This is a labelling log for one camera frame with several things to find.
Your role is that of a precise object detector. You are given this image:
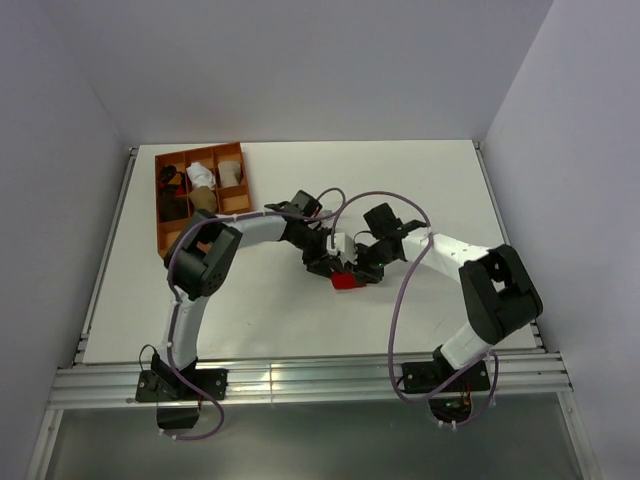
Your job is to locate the white rolled sock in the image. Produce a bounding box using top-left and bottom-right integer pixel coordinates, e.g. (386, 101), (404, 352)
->
(186, 162), (216, 190)

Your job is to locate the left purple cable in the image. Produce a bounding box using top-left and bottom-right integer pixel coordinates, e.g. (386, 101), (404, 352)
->
(164, 186), (348, 442)

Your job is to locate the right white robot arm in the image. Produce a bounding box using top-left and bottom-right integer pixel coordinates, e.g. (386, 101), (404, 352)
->
(356, 203), (543, 390)

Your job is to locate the orange compartment tray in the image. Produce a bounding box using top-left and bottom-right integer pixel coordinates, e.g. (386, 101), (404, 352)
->
(155, 142), (252, 256)

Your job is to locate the black red rolled sock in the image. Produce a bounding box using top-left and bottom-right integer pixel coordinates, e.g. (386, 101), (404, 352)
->
(157, 165), (186, 196)

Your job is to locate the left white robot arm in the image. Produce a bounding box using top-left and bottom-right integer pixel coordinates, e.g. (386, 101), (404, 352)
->
(151, 190), (338, 399)

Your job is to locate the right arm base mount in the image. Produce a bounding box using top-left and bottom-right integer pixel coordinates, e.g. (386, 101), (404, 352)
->
(396, 347), (498, 430)

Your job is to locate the aluminium front rail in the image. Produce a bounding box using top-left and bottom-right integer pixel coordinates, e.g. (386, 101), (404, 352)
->
(46, 352), (572, 410)

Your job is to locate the red patterned sock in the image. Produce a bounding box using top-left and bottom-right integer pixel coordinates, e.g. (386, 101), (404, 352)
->
(330, 272), (366, 290)

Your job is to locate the beige rolled sock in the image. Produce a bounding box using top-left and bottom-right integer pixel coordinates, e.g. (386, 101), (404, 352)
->
(218, 160), (242, 188)

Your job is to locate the tan ribbed sock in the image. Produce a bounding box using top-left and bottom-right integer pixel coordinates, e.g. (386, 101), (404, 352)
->
(189, 186), (218, 213)

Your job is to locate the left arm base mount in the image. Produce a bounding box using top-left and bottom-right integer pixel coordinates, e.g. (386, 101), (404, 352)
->
(134, 344), (228, 436)

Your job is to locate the dark brown striped sock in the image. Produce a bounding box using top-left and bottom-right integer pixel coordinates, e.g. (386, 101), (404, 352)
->
(157, 195), (190, 223)

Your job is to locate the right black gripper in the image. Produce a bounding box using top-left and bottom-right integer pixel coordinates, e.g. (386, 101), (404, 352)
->
(345, 241), (397, 285)

